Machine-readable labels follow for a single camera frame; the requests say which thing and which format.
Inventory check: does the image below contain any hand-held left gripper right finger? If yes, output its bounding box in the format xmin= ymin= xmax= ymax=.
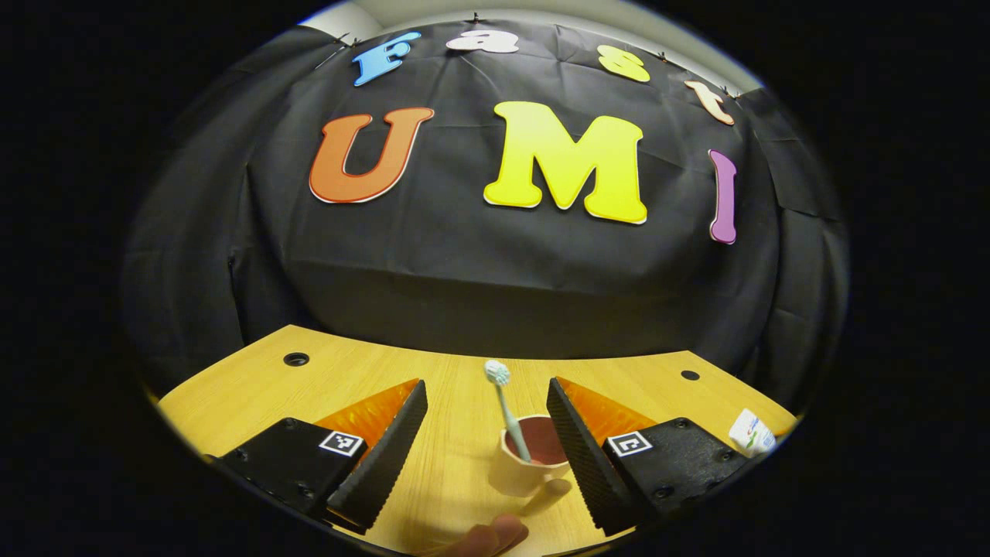
xmin=546 ymin=377 xmax=751 ymax=536

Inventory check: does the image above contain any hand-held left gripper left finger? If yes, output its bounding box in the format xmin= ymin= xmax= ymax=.
xmin=213 ymin=379 xmax=428 ymax=535

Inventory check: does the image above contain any beige cup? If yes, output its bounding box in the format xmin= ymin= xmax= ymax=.
xmin=489 ymin=414 xmax=575 ymax=518

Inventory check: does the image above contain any white toothbrush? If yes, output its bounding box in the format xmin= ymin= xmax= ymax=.
xmin=484 ymin=360 xmax=534 ymax=463

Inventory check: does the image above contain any white toothpaste tube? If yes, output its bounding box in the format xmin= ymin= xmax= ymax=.
xmin=729 ymin=408 xmax=777 ymax=457

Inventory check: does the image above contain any wooden desktop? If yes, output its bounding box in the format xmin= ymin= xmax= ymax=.
xmin=157 ymin=325 xmax=797 ymax=557

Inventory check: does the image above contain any black backdrop cloth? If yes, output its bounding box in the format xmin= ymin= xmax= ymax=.
xmin=122 ymin=19 xmax=850 ymax=411

